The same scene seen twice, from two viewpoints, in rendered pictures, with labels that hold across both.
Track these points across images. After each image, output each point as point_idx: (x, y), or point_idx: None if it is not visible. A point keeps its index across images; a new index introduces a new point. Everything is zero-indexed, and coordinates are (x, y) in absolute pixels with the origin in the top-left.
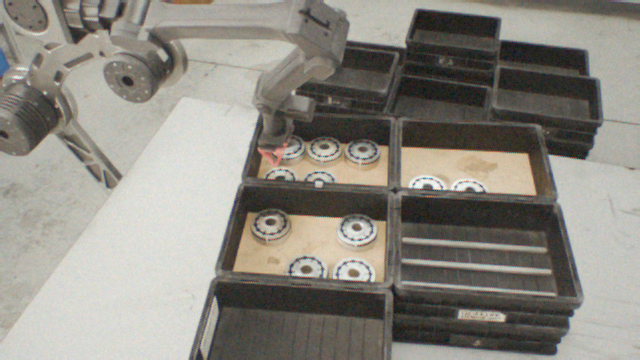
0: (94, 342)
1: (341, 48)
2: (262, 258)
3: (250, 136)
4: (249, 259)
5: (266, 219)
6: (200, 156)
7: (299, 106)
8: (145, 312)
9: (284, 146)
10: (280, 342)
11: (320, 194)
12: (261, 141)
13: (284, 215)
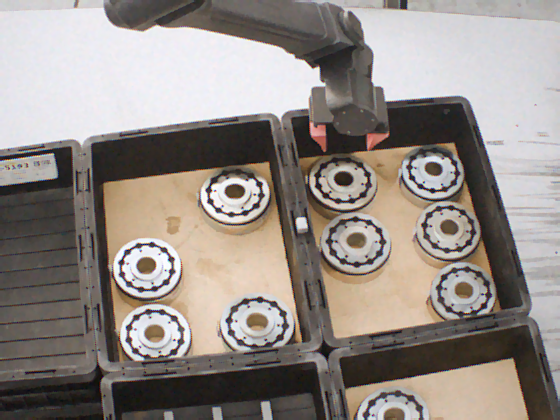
0: (62, 89)
1: (133, 7)
2: (174, 208)
3: (512, 138)
4: (168, 192)
5: (239, 184)
6: (436, 83)
7: (332, 92)
8: (111, 121)
9: (368, 145)
10: (37, 269)
11: (291, 238)
12: (311, 91)
13: (258, 208)
